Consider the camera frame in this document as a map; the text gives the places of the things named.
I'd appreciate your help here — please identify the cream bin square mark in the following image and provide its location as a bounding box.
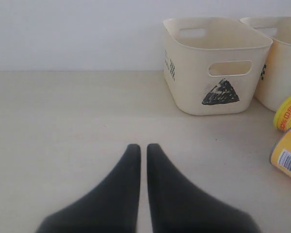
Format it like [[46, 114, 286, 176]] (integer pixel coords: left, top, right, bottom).
[[240, 17, 291, 112]]

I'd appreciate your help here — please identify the cream bin triangle mark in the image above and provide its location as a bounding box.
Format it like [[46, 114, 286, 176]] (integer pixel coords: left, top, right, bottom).
[[163, 17, 273, 116]]

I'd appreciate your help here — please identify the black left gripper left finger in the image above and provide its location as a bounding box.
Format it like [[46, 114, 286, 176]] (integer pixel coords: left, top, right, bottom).
[[36, 144, 141, 233]]

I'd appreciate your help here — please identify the yellow chips can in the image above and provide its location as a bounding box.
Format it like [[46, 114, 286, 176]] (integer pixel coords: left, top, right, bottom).
[[270, 128, 291, 178]]

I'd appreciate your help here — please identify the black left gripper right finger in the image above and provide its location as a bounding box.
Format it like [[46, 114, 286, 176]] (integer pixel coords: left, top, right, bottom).
[[146, 143, 261, 233]]

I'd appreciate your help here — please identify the pink chips can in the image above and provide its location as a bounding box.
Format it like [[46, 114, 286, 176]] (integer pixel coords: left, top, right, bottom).
[[273, 96, 291, 132]]

